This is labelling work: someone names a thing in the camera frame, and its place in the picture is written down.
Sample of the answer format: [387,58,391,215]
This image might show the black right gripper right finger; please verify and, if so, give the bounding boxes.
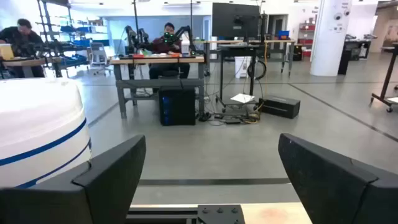
[277,133,398,224]

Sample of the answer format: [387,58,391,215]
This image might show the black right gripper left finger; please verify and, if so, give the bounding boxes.
[0,134,147,224]

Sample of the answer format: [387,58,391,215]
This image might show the white disinfecting wipes canister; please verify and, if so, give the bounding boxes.
[0,77,93,189]

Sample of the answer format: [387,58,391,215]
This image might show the black box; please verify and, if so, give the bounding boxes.
[257,95,301,119]

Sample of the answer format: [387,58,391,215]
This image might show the black computer tower blue lights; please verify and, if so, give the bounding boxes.
[158,86,197,126]

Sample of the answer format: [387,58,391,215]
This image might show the black wheeled stand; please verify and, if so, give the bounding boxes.
[369,43,398,113]

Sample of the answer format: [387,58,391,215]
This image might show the white paper sheet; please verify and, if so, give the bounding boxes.
[229,93,256,105]

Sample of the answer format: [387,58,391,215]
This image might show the grey office chair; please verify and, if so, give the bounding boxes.
[89,42,113,77]

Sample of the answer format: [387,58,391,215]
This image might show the wooden workbench with grey legs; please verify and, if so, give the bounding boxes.
[109,55,206,119]

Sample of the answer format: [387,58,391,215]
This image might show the black desk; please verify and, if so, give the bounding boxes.
[338,39,373,75]

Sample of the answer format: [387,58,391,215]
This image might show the wooden side table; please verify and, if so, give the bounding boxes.
[0,57,63,78]

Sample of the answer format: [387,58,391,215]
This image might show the white round pillar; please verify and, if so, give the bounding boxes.
[310,0,354,77]

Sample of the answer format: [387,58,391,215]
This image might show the red shelf unit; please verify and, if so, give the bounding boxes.
[298,23,315,58]

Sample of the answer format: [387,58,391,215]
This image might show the white waste bin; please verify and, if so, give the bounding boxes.
[234,55,252,79]

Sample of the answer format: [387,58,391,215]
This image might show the person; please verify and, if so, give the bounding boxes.
[0,18,46,78]
[148,22,191,80]

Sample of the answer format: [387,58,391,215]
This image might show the long wooden table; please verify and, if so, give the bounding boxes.
[192,39,296,77]

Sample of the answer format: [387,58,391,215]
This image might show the black shelf rack blue bins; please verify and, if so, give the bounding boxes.
[36,0,109,68]

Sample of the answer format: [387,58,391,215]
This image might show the yellow box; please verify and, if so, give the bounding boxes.
[0,43,15,60]

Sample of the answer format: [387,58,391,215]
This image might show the black rolling monitor stand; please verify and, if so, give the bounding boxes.
[216,43,261,113]

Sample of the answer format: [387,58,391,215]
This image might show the black monitor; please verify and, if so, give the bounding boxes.
[211,2,261,40]

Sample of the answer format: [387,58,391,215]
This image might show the black aluminium table frame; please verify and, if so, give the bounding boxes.
[126,204,246,224]

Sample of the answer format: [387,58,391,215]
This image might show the floor cable tangle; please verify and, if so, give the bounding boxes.
[198,107,262,126]

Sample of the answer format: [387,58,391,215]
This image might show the black coiled cable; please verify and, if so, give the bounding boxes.
[247,59,267,80]

